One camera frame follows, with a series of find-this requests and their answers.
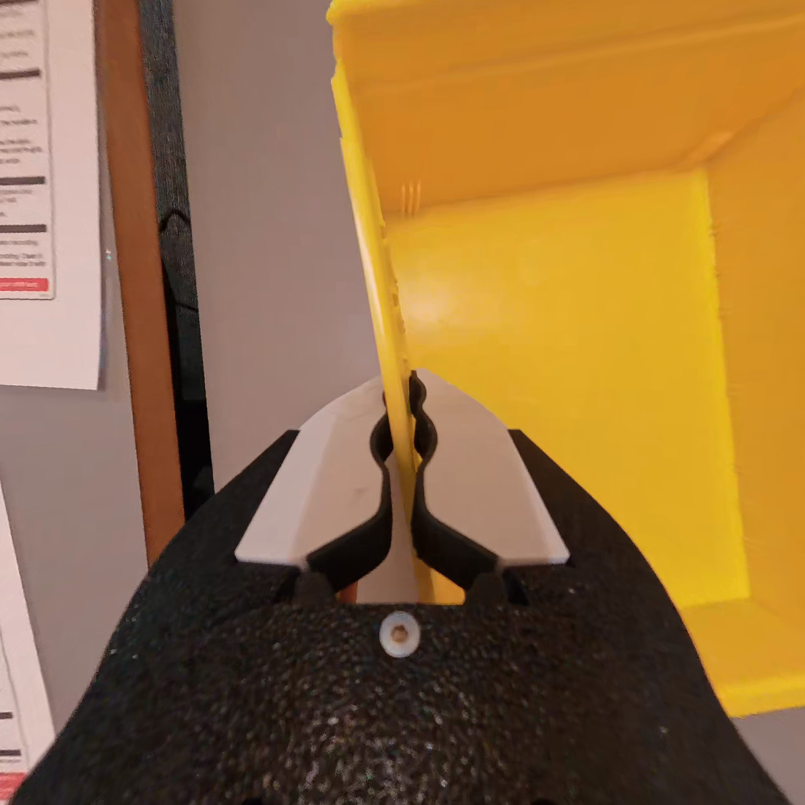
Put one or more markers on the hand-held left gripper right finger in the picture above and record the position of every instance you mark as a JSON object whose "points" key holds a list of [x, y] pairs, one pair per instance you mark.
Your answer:
{"points": [[490, 490]]}

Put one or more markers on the white printed paper sheet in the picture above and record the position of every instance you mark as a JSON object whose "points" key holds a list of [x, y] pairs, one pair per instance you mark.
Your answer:
{"points": [[19, 629], [69, 339]]}

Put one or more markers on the brown wooden frame strip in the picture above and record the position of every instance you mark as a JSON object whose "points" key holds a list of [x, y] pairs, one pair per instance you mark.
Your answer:
{"points": [[135, 314]]}

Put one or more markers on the large yellow plastic box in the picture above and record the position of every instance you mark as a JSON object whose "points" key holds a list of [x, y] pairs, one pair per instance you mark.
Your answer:
{"points": [[566, 377]]}

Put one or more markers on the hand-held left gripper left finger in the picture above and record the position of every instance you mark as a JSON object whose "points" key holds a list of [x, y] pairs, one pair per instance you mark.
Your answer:
{"points": [[321, 484]]}

